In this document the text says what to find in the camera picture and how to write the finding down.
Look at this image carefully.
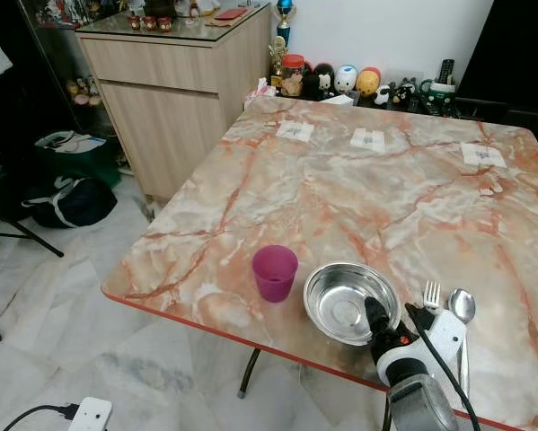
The glass display cabinet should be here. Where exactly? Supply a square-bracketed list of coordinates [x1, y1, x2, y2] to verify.
[17, 0, 126, 172]

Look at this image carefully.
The light wooden cabinet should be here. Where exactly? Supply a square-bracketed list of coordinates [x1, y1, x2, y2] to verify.
[75, 5, 272, 204]

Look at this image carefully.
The white tissue packet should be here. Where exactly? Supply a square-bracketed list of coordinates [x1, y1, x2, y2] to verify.
[243, 77, 277, 110]

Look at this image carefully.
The white blue round doll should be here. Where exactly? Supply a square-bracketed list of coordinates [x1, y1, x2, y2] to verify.
[334, 65, 358, 95]

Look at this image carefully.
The small gold trophy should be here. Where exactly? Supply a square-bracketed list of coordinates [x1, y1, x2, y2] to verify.
[269, 36, 287, 89]

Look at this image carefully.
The yellow doll with red cap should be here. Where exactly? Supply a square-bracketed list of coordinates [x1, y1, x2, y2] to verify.
[357, 66, 382, 98]

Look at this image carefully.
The black white cow figurine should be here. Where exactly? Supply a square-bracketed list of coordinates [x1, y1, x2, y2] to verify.
[392, 81, 419, 109]

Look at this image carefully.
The black duffel bag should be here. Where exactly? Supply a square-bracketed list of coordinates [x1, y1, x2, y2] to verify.
[22, 175, 119, 229]

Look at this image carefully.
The green mug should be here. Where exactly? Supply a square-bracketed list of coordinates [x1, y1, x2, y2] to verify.
[420, 79, 459, 116]

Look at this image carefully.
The black round doll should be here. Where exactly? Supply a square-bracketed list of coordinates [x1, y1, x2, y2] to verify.
[312, 62, 336, 100]

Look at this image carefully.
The black chair back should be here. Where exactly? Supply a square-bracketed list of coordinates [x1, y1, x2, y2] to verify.
[453, 93, 538, 137]

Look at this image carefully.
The silver metal fork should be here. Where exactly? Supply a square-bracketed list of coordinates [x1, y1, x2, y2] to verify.
[422, 280, 444, 312]

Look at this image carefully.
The white paper card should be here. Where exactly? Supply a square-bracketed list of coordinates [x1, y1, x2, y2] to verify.
[349, 128, 388, 152]
[276, 121, 315, 143]
[460, 142, 507, 169]

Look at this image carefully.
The flat red case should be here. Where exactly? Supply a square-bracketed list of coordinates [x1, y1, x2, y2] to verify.
[212, 7, 249, 22]

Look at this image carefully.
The red lid snack jar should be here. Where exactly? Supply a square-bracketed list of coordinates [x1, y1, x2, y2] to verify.
[280, 54, 306, 98]

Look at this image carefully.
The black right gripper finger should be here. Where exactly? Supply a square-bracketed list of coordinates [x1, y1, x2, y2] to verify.
[404, 302, 437, 338]
[363, 295, 394, 334]

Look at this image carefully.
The black power cable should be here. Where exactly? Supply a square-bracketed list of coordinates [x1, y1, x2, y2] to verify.
[3, 404, 81, 431]

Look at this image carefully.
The green shopping bag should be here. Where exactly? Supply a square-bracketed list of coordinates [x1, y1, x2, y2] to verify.
[33, 129, 122, 186]

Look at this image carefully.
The stainless steel bowl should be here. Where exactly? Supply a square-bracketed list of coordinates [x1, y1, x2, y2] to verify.
[303, 261, 402, 347]

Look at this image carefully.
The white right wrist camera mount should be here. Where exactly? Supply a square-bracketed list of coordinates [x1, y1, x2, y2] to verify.
[375, 309, 468, 385]

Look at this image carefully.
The blue trophy cup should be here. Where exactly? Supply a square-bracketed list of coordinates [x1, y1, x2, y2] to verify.
[275, 0, 295, 48]

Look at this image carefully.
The white power strip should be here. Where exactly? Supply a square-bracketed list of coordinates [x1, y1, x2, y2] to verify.
[68, 397, 113, 431]

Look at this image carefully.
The silver metal spoon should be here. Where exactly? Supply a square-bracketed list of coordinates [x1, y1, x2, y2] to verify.
[448, 288, 478, 396]

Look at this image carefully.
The purple plastic cup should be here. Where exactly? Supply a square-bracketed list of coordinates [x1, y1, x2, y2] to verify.
[251, 245, 300, 303]

